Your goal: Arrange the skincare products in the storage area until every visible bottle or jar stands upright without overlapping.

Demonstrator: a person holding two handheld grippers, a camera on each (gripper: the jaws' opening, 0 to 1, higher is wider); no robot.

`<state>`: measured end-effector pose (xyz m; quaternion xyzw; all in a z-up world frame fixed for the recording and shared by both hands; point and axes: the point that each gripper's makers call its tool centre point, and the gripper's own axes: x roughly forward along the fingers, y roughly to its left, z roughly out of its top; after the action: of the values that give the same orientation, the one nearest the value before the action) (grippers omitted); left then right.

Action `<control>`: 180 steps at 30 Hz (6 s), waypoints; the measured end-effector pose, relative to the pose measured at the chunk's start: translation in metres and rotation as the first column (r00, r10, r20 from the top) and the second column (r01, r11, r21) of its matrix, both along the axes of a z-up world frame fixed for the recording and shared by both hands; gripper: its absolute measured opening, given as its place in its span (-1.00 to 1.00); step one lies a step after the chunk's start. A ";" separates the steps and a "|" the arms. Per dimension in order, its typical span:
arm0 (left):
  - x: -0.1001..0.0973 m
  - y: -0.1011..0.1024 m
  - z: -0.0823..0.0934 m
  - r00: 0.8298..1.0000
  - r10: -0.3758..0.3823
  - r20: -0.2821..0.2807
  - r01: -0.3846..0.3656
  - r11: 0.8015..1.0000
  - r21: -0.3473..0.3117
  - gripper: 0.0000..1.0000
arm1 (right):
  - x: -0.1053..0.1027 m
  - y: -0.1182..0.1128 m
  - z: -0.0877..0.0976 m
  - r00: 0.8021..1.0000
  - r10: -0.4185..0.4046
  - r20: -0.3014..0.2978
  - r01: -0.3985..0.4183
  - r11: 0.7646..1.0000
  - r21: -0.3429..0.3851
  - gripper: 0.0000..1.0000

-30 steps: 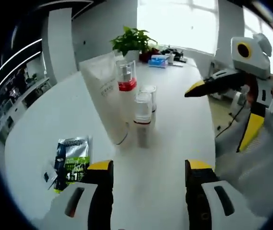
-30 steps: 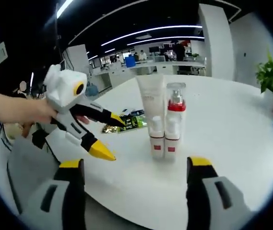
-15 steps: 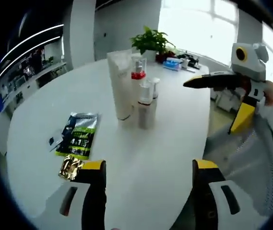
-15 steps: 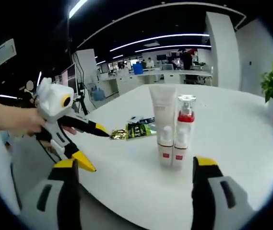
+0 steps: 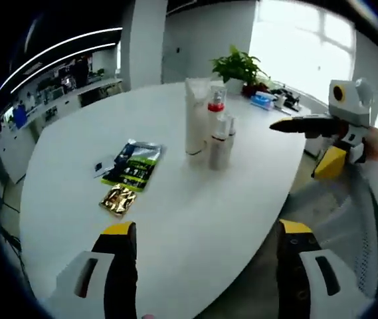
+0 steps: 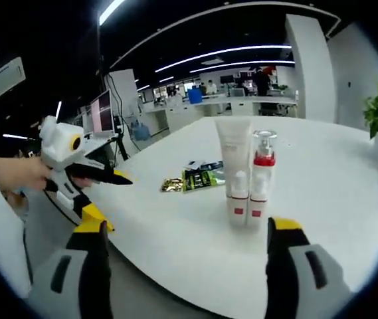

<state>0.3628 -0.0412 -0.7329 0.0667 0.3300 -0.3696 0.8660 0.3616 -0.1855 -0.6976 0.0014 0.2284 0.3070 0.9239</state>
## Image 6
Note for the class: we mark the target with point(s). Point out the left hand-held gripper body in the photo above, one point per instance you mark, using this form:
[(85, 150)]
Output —
[(59, 146)]

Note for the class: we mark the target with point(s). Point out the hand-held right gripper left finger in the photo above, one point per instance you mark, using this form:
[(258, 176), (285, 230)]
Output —
[(92, 272)]

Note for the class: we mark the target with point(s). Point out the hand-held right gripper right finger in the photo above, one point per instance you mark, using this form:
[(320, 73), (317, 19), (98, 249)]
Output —
[(285, 266)]

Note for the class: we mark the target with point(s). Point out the small white pump skincare bottle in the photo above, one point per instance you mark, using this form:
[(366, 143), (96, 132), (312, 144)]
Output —
[(258, 209), (238, 206)]

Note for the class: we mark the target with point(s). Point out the gold foil skincare sachet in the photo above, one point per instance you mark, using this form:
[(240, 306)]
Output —
[(172, 185)]

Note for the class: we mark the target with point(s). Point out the clear plastic skincare sachet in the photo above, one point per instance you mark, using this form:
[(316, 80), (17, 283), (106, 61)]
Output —
[(193, 164)]

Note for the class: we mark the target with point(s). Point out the dark green printed skincare pouch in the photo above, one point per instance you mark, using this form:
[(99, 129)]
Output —
[(202, 179)]

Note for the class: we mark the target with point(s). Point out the red collar pump skincare bottle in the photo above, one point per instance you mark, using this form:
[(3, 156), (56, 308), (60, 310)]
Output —
[(264, 161)]

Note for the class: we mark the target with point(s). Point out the white skincare tube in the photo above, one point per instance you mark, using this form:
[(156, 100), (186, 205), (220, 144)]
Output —
[(233, 143)]

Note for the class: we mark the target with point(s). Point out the person's left hand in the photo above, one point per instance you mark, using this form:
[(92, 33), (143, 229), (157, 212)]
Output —
[(31, 174)]

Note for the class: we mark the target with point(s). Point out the black tripod stand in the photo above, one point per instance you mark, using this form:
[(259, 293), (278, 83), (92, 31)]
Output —
[(120, 139)]

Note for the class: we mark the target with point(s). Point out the pink screen monitor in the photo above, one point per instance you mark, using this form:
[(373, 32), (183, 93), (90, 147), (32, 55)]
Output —
[(102, 111)]

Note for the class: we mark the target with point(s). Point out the blue water jug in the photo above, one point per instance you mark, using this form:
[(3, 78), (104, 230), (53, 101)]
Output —
[(145, 130), (136, 131)]

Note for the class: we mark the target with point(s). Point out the ceiling air conditioner unit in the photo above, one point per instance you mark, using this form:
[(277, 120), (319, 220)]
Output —
[(4, 78)]

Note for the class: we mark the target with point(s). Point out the blue plastic bin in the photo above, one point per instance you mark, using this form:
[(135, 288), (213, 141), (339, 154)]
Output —
[(195, 96)]

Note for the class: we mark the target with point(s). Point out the white office counter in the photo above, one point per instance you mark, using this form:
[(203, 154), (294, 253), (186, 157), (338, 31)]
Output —
[(215, 106)]

